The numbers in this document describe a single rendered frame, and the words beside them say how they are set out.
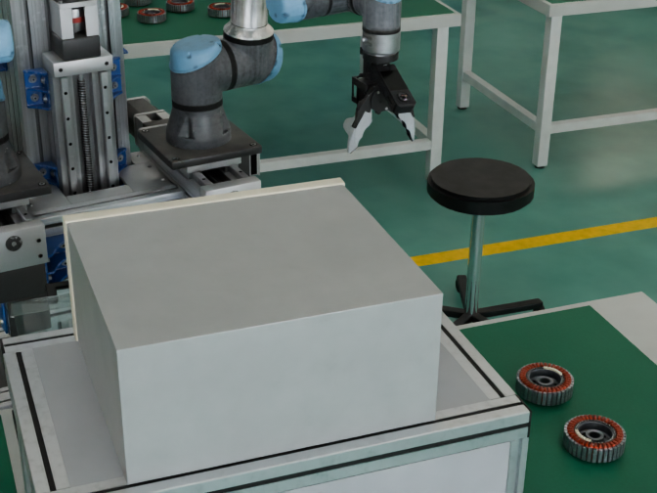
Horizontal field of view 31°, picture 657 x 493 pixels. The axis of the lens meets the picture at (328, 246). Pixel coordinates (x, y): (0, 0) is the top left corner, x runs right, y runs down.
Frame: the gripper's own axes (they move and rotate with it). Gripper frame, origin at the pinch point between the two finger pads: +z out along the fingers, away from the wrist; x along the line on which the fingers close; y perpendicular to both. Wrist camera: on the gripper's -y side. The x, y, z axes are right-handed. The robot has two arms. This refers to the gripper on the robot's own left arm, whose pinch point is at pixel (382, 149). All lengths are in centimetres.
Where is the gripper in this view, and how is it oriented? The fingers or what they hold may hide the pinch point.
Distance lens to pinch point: 244.1
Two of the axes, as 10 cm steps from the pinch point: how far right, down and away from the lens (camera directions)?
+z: -0.1, 8.9, 4.5
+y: -4.7, -4.0, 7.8
